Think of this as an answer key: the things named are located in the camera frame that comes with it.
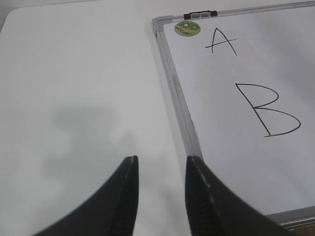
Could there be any black board hanger clip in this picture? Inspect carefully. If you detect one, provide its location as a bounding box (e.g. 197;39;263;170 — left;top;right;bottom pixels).
183;10;218;20

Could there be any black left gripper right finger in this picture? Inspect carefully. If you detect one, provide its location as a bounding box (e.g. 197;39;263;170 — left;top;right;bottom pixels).
186;156;293;236

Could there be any round green sticker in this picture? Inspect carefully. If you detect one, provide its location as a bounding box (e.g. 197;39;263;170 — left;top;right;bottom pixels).
174;21;201;37

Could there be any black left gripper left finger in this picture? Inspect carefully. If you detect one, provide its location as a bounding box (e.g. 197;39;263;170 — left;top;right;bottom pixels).
37;156;139;236

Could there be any white board with aluminium frame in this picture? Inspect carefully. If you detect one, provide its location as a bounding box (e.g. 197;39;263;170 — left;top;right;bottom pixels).
152;0;315;229

